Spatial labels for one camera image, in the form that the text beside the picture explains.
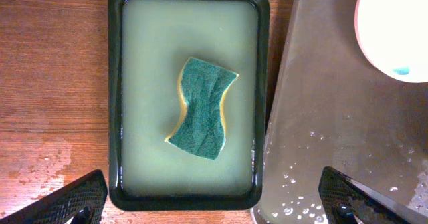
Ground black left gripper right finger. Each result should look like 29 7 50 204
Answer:
318 166 427 224

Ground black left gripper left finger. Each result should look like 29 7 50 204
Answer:
1 169 108 224

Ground green yellow sponge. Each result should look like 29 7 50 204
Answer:
165 58 239 160

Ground large brown serving tray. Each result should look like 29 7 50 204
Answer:
251 0 427 223

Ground dark green water tray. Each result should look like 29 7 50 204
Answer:
108 0 270 211

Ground white plate pink rim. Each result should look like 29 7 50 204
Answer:
354 0 427 83

